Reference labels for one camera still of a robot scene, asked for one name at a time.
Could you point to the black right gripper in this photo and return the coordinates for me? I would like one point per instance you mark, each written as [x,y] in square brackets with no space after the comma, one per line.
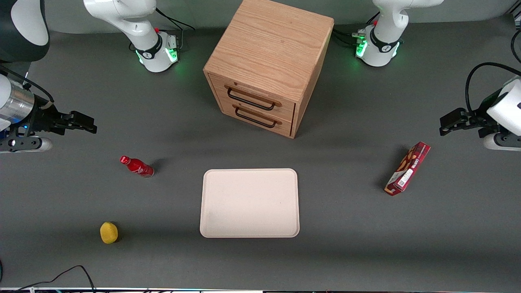
[44,121]

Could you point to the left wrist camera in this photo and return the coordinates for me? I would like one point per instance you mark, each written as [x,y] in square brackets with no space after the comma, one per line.
[502,142]

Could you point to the wooden drawer cabinet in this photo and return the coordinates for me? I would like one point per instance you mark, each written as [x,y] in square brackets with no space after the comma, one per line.
[268,44]

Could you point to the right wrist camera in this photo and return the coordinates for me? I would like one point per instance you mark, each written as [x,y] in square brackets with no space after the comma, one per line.
[24,144]

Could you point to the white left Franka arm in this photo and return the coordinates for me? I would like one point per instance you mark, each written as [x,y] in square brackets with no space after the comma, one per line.
[384,40]

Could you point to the red coke bottle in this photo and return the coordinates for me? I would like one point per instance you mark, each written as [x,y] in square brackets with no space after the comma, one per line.
[138,167]

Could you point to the red snack box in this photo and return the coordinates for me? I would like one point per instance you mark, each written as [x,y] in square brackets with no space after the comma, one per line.
[408,169]

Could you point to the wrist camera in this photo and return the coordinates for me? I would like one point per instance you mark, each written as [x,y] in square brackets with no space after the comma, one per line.
[502,142]
[24,144]

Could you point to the yellow lemon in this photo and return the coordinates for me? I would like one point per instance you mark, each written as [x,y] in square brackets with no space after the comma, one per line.
[108,232]

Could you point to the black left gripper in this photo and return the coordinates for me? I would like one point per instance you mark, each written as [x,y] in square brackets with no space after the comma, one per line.
[477,119]

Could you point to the beige plastic tray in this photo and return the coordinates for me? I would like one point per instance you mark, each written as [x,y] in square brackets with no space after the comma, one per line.
[249,203]

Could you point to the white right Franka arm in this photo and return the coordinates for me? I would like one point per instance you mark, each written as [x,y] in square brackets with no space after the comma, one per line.
[122,16]

